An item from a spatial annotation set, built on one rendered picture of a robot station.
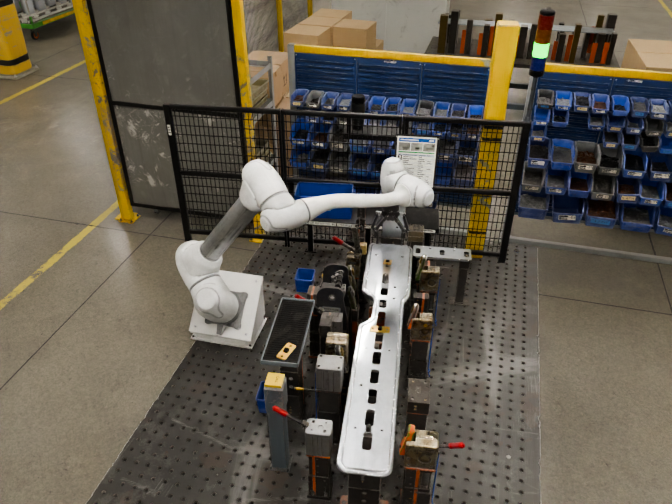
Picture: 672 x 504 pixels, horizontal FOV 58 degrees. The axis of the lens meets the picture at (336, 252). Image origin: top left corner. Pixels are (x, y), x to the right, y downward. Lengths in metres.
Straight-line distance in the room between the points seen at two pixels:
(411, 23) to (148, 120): 4.98
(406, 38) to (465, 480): 7.33
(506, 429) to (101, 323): 2.81
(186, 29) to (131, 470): 2.98
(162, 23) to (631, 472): 3.97
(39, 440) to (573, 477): 2.84
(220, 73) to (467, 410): 2.90
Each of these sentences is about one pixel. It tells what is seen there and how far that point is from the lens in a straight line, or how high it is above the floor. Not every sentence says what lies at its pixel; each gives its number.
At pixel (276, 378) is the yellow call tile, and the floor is 1.16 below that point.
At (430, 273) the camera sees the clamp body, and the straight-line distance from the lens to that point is 2.87.
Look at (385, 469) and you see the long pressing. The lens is 2.12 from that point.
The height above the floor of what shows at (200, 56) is 1.46.
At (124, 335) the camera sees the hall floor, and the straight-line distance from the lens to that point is 4.29.
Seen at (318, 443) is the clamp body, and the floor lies 1.01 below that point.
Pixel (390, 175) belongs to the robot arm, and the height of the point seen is 1.52.
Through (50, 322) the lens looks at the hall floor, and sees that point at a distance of 4.58.
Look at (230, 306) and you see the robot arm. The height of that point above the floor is 0.97.
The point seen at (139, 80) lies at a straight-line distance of 4.87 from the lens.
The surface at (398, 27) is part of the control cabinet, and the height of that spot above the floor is 0.56.
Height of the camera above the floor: 2.70
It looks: 34 degrees down
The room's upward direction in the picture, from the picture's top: straight up
